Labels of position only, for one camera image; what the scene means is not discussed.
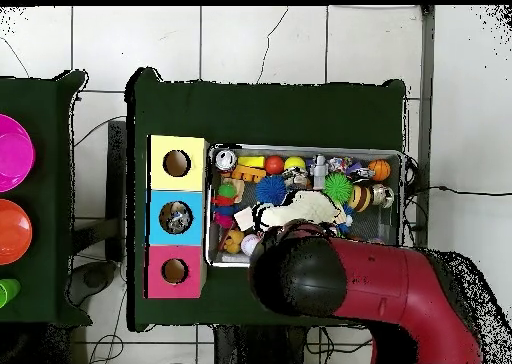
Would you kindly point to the bag of coloured spiky balls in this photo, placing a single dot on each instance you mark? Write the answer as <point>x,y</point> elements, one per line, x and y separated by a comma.
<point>226,204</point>

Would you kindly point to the cream knitted cloth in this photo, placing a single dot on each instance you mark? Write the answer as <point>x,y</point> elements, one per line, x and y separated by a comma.
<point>300,208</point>

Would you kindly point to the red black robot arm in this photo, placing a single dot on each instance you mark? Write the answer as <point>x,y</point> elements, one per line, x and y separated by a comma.
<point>384,292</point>

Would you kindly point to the wooden box with three holes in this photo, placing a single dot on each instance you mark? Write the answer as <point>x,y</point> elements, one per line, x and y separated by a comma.
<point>192,204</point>

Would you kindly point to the clear mesh bin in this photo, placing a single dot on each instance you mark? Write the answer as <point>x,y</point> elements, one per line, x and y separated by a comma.
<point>216,256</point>

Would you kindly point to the red orange ball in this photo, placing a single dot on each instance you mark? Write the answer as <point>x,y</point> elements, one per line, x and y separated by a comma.
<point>275,165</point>

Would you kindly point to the red silver soda can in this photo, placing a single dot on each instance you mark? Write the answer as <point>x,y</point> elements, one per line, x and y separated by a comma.
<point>226,158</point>

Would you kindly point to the yellow ball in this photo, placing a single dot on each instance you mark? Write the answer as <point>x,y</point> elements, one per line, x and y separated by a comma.
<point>295,163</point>

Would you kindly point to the white baseball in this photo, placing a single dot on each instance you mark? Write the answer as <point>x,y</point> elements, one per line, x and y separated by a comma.
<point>250,244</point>

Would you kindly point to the plain green spiky ball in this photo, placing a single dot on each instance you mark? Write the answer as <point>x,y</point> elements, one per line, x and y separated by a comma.
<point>338,187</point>

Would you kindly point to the wooden toy burger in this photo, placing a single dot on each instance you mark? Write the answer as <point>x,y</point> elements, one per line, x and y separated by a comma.
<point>361,198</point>

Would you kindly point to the orange plate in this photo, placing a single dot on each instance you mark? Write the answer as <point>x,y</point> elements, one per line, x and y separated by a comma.
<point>12,232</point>

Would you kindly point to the pink plate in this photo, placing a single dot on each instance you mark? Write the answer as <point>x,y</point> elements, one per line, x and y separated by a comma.
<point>12,152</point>

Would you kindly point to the green cup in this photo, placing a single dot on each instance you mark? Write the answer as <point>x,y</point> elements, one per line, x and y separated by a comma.
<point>6,292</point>

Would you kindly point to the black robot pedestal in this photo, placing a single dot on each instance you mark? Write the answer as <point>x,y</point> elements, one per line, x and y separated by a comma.
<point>240,348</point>

